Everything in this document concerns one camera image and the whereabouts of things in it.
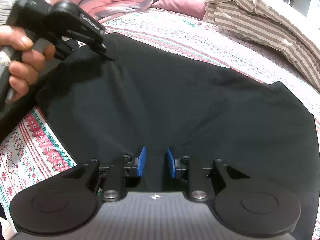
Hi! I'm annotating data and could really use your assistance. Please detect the black pants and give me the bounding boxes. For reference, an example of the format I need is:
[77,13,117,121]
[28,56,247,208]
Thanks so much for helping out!
[0,32,320,240]

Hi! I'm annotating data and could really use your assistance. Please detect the person's left hand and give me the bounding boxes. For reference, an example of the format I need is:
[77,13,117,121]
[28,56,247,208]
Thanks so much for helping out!
[1,25,55,102]

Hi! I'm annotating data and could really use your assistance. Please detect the beige striped pillow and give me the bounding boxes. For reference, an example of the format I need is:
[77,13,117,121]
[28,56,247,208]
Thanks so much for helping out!
[204,0,319,89]

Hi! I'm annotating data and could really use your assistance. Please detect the patterned red green bedsheet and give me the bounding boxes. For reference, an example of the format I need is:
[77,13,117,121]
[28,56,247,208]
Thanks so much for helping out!
[1,9,319,238]

